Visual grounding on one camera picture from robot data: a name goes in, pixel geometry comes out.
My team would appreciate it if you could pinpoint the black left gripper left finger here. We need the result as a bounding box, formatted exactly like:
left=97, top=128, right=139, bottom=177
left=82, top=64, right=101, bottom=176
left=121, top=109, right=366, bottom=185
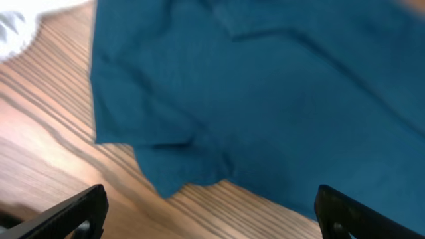
left=1, top=184, right=109, bottom=239

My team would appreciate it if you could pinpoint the blue polo shirt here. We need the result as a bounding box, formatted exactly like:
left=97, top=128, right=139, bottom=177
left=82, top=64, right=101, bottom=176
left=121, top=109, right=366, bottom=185
left=90, top=0, right=424, bottom=233

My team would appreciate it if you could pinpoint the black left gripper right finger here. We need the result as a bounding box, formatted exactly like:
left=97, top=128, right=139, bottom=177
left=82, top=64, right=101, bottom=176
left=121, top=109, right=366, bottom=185
left=314, top=185, right=424, bottom=239

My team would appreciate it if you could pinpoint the white shirt with black print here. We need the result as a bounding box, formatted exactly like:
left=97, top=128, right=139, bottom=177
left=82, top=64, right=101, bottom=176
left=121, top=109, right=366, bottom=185
left=1, top=0, right=88, bottom=62

